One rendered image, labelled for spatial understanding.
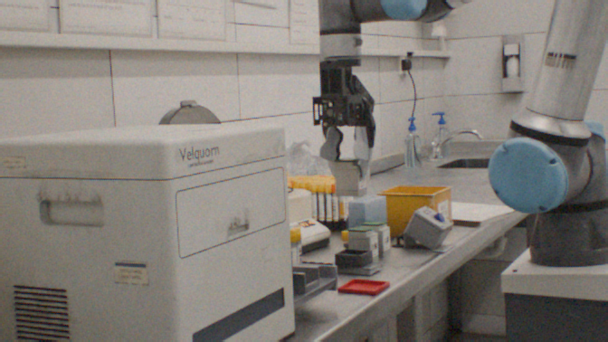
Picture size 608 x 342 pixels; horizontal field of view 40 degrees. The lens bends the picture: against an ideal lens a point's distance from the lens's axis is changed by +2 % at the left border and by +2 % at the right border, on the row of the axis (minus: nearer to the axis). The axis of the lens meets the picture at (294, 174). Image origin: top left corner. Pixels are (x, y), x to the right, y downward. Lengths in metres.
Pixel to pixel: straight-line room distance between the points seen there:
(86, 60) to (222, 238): 0.86
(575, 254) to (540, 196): 0.17
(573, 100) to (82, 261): 0.72
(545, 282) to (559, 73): 0.33
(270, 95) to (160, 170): 1.52
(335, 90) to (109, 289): 0.64
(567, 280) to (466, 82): 2.63
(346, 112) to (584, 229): 0.43
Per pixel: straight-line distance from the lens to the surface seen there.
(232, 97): 2.22
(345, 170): 1.49
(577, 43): 1.25
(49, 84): 1.69
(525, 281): 1.38
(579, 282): 1.36
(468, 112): 3.93
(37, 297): 1.05
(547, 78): 1.26
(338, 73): 1.45
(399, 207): 1.82
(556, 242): 1.41
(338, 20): 1.44
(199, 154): 0.94
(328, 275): 1.32
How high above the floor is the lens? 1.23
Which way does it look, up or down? 6 degrees down
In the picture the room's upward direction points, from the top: 3 degrees counter-clockwise
